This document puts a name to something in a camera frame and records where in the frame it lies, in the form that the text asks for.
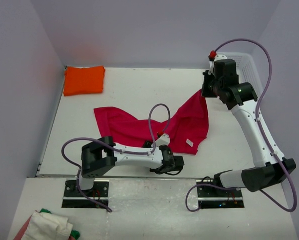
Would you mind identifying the cream white cloth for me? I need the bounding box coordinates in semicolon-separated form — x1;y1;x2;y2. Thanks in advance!
21;212;74;240

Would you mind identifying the pink cloth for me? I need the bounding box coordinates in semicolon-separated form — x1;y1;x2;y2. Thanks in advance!
14;217;32;240

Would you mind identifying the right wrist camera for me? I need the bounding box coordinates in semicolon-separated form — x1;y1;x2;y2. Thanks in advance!
208;50;228;73

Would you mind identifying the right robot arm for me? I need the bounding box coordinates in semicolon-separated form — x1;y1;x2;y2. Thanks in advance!
202;55;296;197

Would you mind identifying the magenta t shirt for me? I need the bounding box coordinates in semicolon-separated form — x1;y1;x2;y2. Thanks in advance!
94;90;209;155

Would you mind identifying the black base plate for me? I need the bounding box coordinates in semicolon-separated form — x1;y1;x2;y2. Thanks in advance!
61;178;110;210
197;186;245;210

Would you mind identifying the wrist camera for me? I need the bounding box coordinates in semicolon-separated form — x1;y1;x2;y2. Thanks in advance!
208;50;228;73
142;133;170;148

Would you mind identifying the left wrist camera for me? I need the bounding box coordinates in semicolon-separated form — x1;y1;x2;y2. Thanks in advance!
142;133;170;148

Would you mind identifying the white plastic basket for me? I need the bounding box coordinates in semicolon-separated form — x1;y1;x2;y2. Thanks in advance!
217;52;264;97

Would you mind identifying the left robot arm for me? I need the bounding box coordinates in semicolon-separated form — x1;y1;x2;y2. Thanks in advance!
61;134;185;197

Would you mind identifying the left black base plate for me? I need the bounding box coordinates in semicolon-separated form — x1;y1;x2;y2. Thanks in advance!
61;178;110;210

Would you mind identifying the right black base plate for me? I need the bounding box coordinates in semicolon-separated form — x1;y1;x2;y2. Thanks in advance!
197;186;245;210

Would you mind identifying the folded orange t shirt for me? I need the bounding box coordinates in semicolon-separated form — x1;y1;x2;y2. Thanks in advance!
63;66;106;97

